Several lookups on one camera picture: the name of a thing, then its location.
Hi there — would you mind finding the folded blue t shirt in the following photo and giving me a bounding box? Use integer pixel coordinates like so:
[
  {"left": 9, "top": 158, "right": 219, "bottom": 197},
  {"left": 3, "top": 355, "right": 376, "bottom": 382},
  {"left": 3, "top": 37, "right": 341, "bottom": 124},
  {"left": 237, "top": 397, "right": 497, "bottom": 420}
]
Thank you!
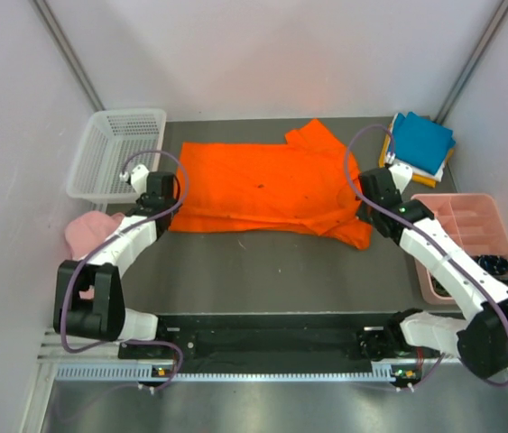
[{"left": 392, "top": 112, "right": 456, "bottom": 174}]

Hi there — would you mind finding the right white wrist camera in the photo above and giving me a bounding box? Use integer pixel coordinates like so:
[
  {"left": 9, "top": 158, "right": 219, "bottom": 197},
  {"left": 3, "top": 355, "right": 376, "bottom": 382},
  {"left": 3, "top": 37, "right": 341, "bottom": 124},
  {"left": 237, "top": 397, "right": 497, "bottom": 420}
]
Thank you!
[{"left": 383, "top": 154, "right": 413, "bottom": 193}]

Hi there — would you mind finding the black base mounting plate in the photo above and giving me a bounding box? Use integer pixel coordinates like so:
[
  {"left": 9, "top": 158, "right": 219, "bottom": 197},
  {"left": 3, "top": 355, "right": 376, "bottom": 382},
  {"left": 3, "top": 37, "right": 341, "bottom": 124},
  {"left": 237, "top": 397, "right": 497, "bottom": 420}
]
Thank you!
[{"left": 117, "top": 313, "right": 421, "bottom": 362}]

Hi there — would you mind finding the pink baseball cap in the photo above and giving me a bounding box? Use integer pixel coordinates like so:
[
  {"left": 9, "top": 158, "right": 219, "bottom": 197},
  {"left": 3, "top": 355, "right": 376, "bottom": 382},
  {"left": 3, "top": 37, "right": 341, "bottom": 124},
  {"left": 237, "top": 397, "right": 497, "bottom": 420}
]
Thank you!
[{"left": 64, "top": 211, "right": 126, "bottom": 299}]

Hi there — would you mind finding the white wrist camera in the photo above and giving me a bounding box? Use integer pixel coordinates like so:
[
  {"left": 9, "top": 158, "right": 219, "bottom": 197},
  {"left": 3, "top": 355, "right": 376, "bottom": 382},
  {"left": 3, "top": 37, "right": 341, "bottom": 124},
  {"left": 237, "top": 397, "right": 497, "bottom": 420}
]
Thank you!
[
  {"left": 119, "top": 164, "right": 150, "bottom": 195},
  {"left": 383, "top": 154, "right": 413, "bottom": 193}
]

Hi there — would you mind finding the grey slotted cable duct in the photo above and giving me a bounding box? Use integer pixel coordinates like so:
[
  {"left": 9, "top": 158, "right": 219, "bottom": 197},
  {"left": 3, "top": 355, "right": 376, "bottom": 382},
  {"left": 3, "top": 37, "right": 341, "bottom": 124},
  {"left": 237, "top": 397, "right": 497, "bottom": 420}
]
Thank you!
[{"left": 55, "top": 364, "right": 396, "bottom": 382}]

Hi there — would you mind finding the pink compartment organizer tray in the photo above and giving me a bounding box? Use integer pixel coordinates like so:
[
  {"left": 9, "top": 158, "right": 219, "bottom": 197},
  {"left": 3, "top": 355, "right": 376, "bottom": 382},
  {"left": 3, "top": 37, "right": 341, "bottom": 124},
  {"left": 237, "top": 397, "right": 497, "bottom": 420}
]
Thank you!
[{"left": 413, "top": 193, "right": 508, "bottom": 280}]

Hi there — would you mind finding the orange t shirt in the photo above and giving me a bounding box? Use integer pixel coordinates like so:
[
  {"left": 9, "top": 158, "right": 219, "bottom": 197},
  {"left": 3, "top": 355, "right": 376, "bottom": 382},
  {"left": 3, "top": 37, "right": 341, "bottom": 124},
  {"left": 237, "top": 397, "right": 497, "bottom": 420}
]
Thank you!
[{"left": 171, "top": 119, "right": 372, "bottom": 250}]

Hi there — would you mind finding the aluminium frame rail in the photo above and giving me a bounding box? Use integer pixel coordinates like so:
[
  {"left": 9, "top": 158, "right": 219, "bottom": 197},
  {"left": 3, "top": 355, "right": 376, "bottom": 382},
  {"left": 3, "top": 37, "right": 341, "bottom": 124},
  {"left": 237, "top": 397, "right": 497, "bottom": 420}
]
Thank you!
[{"left": 36, "top": 331, "right": 122, "bottom": 362}]

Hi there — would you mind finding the folded yellow t shirt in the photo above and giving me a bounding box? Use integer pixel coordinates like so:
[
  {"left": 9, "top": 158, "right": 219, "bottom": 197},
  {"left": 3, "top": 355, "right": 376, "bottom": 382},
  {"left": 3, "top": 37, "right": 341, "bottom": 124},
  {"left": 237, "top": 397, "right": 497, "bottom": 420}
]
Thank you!
[{"left": 378, "top": 136, "right": 454, "bottom": 188}]

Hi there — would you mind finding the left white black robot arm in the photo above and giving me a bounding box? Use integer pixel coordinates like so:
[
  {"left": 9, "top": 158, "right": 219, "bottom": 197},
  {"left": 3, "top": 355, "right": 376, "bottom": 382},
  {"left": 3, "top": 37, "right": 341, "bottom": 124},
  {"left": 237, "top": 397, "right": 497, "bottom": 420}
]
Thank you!
[{"left": 53, "top": 165, "right": 180, "bottom": 358}]

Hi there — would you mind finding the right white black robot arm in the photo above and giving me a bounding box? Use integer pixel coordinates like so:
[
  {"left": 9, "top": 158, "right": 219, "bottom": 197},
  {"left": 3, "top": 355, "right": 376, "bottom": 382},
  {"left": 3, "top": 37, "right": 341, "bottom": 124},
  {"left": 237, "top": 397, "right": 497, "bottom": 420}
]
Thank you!
[{"left": 354, "top": 166, "right": 508, "bottom": 385}]

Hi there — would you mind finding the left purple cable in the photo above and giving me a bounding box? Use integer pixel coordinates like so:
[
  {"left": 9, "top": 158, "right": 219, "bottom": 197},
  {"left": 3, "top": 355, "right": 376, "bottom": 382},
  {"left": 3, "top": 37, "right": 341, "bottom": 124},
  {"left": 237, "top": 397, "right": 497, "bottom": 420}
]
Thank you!
[{"left": 60, "top": 149, "right": 190, "bottom": 392}]

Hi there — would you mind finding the folded white t shirt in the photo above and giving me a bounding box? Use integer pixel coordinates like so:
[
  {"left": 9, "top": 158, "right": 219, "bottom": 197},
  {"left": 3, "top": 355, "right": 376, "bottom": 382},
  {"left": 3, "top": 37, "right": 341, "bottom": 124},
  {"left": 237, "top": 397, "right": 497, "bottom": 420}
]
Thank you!
[{"left": 378, "top": 113, "right": 450, "bottom": 189}]

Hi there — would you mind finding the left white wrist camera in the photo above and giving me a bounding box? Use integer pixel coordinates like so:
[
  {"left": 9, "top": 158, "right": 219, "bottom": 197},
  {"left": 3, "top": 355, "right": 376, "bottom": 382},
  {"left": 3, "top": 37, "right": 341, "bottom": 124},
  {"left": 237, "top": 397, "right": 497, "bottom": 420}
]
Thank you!
[{"left": 119, "top": 164, "right": 150, "bottom": 195}]

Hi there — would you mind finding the white perforated plastic basket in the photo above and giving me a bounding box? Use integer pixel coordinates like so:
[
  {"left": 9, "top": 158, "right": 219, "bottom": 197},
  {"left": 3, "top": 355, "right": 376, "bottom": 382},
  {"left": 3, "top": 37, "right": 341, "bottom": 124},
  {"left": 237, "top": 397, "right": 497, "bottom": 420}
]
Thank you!
[{"left": 66, "top": 108, "right": 167, "bottom": 205}]

